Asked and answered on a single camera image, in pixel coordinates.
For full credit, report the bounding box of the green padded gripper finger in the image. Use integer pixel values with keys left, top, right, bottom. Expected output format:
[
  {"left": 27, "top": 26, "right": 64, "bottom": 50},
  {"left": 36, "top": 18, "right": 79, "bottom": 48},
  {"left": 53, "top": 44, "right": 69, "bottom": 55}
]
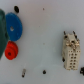
[{"left": 0, "top": 9, "right": 7, "bottom": 59}]

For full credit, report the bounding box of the black bolt at edge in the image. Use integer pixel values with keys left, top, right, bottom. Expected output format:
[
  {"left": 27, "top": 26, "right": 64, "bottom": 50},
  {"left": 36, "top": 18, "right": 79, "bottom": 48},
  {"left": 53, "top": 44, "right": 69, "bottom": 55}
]
[{"left": 79, "top": 67, "right": 84, "bottom": 75}]

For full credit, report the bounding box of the beige electrical connector block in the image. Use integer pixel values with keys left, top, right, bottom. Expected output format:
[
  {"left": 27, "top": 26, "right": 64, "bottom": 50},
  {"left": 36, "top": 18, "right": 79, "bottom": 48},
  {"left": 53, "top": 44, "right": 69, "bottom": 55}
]
[{"left": 62, "top": 33, "right": 81, "bottom": 70}]

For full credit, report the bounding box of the blue plastic gear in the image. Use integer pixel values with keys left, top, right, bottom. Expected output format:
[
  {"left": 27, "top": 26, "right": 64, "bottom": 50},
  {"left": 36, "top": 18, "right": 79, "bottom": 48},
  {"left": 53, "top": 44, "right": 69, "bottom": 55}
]
[{"left": 6, "top": 13, "right": 23, "bottom": 41}]

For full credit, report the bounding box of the small metal screw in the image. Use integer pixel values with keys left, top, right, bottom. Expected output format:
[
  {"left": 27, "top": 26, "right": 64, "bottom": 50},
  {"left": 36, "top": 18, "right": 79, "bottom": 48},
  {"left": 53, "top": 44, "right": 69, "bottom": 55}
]
[{"left": 22, "top": 69, "right": 26, "bottom": 78}]

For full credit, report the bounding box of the red plastic gear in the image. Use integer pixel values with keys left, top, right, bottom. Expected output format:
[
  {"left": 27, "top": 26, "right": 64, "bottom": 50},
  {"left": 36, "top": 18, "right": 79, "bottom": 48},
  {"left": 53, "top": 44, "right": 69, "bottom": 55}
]
[{"left": 5, "top": 41, "right": 18, "bottom": 60}]

